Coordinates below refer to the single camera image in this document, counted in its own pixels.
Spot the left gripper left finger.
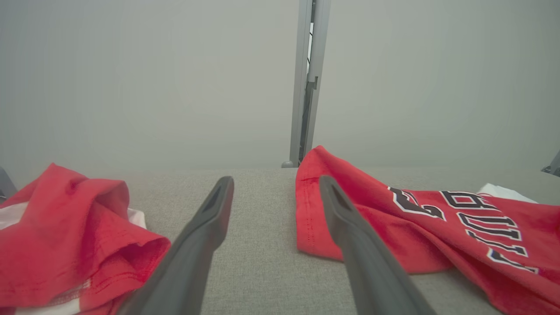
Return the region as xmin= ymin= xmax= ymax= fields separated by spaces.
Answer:
xmin=116 ymin=176 xmax=235 ymax=315

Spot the red white lettered jersey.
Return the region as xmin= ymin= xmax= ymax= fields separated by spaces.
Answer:
xmin=295 ymin=146 xmax=560 ymax=315

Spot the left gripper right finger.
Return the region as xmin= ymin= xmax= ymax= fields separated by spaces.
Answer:
xmin=318 ymin=175 xmax=438 ymax=315

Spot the grey metal partition post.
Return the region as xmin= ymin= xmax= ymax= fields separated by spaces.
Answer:
xmin=281 ymin=0 xmax=332 ymax=169

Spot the grey metal stand leg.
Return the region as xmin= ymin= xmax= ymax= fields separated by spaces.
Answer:
xmin=542 ymin=150 xmax=560 ymax=178
xmin=0 ymin=166 xmax=18 ymax=204

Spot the red and white jersey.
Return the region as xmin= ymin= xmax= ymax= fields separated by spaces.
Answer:
xmin=0 ymin=163 xmax=172 ymax=315

